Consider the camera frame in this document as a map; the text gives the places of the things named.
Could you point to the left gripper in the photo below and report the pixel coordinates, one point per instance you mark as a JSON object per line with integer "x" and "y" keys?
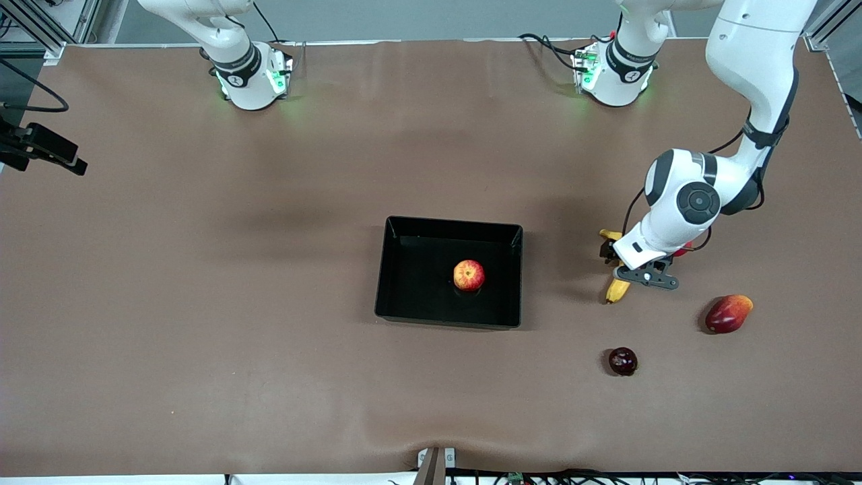
{"x": 609, "y": 252}

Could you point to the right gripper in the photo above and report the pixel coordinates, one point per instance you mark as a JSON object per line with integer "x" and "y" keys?
{"x": 15, "y": 144}

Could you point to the yellow banana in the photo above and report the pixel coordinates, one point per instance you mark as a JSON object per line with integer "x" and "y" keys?
{"x": 616, "y": 291}

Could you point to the red yellow apple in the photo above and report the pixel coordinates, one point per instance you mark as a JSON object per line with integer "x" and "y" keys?
{"x": 469, "y": 275}

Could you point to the black rectangular plastic box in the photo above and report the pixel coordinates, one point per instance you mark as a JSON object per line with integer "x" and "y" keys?
{"x": 417, "y": 296}

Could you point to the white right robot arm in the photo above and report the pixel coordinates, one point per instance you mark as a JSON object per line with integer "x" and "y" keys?
{"x": 249, "y": 87}

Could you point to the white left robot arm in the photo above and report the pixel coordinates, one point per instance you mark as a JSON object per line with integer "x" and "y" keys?
{"x": 754, "y": 60}

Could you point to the red pomegranate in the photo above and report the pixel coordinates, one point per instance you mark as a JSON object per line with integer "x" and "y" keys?
{"x": 683, "y": 251}

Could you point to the dark purple plum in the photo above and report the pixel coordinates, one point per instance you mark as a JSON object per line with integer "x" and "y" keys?
{"x": 623, "y": 362}

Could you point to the red orange mango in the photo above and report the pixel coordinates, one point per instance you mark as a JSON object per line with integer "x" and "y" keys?
{"x": 728, "y": 314}

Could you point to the aluminium frame profile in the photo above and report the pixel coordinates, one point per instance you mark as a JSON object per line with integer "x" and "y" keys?
{"x": 40, "y": 30}
{"x": 835, "y": 20}

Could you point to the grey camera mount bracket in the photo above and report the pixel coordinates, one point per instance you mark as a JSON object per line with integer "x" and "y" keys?
{"x": 431, "y": 471}

